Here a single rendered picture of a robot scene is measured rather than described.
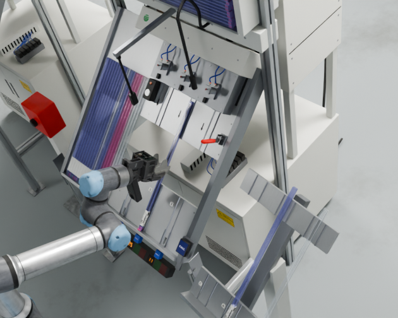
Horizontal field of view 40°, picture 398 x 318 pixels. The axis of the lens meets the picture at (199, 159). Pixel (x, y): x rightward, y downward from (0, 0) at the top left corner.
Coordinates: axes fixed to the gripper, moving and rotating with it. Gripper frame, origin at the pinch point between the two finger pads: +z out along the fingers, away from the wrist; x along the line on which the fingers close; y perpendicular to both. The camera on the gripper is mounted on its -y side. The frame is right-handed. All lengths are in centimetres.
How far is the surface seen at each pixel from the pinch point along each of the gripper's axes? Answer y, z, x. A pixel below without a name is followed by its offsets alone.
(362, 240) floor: -41, 102, -44
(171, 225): -16.6, -3.5, -11.2
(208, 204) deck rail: -3.5, 1.1, -21.1
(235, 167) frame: -5.2, 35.4, -5.9
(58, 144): -33, 17, 83
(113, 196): -20.8, -4.5, 18.4
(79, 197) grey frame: -41, 6, 49
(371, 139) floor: -11, 150, -14
